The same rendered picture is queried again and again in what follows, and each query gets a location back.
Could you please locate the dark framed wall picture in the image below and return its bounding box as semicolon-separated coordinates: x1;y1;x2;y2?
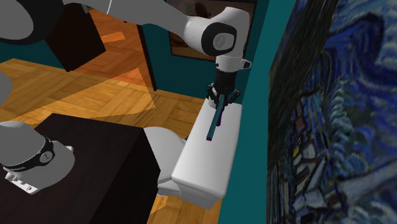
164;0;258;62

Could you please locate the teal flat stick purple edge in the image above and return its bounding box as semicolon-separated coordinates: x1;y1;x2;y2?
205;94;226;142

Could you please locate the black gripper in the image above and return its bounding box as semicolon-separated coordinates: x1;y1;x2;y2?
207;68;241;109

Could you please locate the white toilet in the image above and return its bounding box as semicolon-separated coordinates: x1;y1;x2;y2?
144;98;243;211

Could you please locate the blue swirl wall painting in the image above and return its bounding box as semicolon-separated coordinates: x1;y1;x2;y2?
266;0;397;224

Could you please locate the dark wooden cabinet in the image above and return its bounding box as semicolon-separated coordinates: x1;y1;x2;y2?
44;2;107;73

